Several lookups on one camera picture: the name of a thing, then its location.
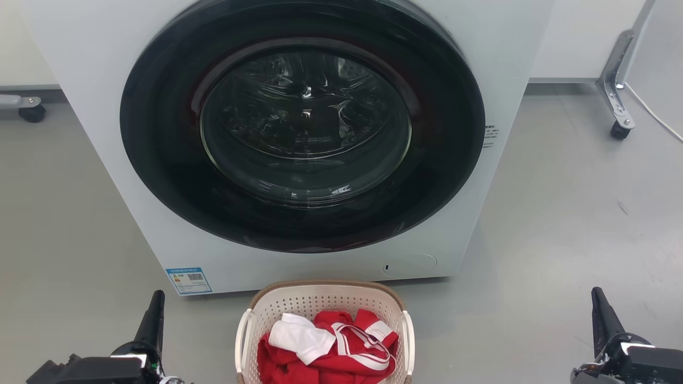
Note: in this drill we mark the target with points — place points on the blue energy label sticker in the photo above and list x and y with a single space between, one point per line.
189 280

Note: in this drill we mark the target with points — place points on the white perforated plastic laundry basket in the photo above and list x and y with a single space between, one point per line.
309 301

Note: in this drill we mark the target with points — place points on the round white filter cover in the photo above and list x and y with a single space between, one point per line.
411 264

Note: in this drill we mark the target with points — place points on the white front-load washing machine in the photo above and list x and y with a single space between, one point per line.
90 106

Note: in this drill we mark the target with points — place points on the black round washer door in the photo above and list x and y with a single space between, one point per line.
160 160

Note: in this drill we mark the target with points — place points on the small black text sticker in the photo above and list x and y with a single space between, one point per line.
490 136

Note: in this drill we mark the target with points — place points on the metal stand leg with caster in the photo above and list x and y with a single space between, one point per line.
613 85

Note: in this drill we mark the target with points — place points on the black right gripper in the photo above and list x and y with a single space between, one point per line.
640 365

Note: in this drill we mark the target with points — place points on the grey bracket with black caster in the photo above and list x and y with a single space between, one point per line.
26 106

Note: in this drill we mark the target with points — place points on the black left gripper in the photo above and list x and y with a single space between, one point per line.
101 370

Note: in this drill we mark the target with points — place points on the red garment with white stripes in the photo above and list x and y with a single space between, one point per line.
352 368

